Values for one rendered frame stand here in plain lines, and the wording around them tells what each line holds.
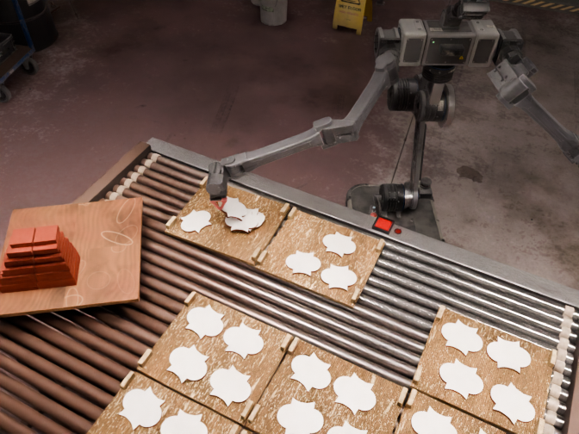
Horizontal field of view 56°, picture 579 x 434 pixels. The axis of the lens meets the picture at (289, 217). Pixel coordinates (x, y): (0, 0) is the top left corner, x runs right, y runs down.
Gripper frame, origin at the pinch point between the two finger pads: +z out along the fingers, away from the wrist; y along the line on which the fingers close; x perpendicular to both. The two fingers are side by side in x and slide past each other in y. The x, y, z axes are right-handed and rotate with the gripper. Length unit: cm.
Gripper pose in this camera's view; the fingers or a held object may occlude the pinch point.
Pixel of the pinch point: (220, 202)
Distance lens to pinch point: 220.1
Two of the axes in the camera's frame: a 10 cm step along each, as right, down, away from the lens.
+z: -0.1, 6.8, 7.4
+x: -10.0, 0.4, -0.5
